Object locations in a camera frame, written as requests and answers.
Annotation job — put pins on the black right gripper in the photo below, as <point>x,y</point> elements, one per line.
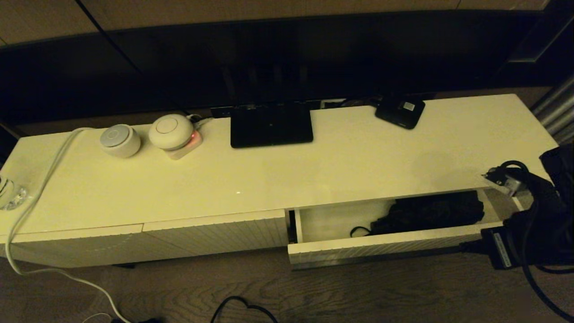
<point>502,249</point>

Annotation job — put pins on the black folding umbrella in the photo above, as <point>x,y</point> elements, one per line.
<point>426,213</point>

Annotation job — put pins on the white ribbed drawer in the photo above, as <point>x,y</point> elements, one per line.
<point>358,246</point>

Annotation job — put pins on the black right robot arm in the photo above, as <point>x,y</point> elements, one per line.
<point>551,215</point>

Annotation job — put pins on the white TV cabinet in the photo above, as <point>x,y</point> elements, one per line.
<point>224,179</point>

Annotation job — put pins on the black set-top box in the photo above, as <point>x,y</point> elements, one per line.
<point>397,113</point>

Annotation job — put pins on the grey curtain folds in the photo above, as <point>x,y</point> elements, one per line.
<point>556,112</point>

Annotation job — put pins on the white ribbed cabinet door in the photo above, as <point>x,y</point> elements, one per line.
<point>215,235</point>

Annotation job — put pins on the black flat television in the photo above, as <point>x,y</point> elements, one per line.
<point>269,58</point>

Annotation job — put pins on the white power strip red light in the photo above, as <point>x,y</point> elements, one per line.
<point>192,144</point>

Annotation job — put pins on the white domed round device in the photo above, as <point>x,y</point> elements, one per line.
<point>170,131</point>

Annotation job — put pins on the white round speaker grey top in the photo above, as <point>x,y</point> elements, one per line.
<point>119,142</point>

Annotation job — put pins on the white plain cabinet panel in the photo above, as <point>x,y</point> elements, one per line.
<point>67,249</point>

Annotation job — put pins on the clear glass object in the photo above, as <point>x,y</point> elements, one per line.
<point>11,195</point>

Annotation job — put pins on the black television base plate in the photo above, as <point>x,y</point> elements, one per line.
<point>269,128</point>

